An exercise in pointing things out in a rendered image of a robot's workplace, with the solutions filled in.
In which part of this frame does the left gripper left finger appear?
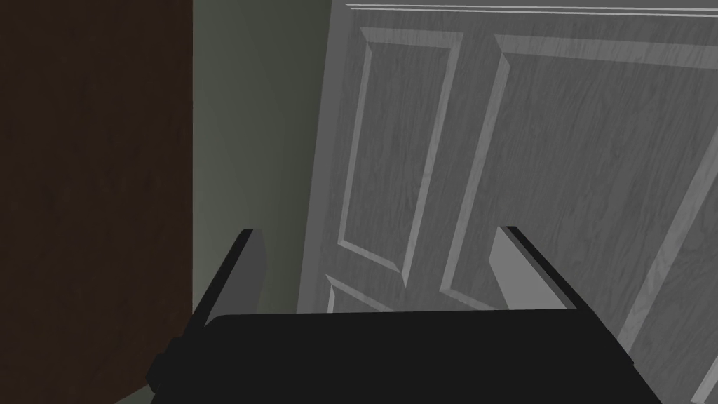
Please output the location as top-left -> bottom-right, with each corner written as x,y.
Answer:
192,228 -> 266,328

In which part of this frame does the grey panelled door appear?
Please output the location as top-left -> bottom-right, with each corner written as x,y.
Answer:
296,0 -> 718,404

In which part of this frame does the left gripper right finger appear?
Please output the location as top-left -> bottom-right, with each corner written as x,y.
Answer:
489,225 -> 578,311

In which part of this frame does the dark brown wooden cabinet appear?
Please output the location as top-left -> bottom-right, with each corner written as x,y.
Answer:
0,0 -> 194,404

